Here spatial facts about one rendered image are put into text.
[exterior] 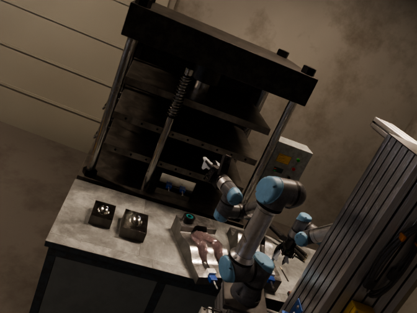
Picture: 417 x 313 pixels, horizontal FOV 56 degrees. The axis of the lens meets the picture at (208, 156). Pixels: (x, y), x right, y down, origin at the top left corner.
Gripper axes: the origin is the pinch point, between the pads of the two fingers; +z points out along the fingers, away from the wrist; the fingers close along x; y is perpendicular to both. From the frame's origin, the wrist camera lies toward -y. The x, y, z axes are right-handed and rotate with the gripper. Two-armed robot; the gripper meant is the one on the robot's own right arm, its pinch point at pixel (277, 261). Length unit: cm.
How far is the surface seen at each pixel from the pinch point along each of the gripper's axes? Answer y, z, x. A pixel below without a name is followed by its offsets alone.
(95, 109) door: -266, 43, -146
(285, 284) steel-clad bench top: -8.5, 20.9, 18.1
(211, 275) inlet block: 11.0, 13.9, -38.5
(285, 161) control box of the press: -85, -33, 14
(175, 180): -78, 8, -62
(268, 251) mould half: -23.7, 10.2, 4.6
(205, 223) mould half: -34, 10, -40
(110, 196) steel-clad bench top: -51, 21, -103
